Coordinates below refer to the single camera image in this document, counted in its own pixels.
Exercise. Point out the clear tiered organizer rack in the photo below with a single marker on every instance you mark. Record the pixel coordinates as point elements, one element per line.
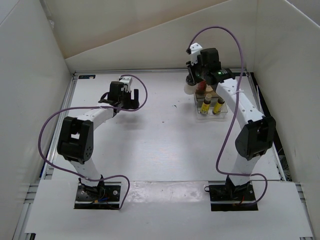
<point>198,101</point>

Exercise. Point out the small yellow label bottle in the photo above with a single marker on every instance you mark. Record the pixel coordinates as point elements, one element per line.
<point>206,104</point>

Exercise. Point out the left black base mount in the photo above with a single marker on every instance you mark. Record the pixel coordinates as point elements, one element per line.
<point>101,197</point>

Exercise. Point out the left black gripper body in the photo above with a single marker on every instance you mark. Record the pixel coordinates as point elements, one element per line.
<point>126,100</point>

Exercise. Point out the tall dark sauce bottle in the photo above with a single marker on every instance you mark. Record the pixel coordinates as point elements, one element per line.
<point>201,88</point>

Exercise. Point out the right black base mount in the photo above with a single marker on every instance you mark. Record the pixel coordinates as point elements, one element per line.
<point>240,202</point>

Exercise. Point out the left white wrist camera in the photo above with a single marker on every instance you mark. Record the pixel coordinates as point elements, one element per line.
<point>127,82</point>

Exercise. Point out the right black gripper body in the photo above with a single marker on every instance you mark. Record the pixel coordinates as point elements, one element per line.
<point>200,71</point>

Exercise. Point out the blue table sticker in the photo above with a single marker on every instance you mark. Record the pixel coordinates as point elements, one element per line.
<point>86,77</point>
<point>238,74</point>

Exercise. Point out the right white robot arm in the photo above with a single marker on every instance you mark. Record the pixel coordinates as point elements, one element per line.
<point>256,130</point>

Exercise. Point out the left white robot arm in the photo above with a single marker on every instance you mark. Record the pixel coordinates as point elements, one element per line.
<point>76,139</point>

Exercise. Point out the right blue table sticker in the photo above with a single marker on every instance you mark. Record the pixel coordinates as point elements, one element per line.
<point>238,74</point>

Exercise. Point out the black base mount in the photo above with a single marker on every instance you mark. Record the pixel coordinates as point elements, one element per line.
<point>240,202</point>
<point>101,197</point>

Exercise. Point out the left blue table sticker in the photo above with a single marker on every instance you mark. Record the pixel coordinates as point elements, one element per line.
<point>86,77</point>

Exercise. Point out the white powder shaker jar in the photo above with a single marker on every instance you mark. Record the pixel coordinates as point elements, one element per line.
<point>189,87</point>

